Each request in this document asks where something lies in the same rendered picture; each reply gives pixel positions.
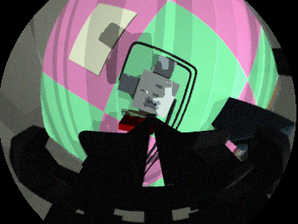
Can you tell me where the red rectangular block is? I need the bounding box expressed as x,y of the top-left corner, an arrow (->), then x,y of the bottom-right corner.
119,115 -> 153,135

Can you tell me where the beige flat rectangular pad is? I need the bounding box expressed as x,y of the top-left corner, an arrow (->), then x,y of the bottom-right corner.
69,3 -> 138,75

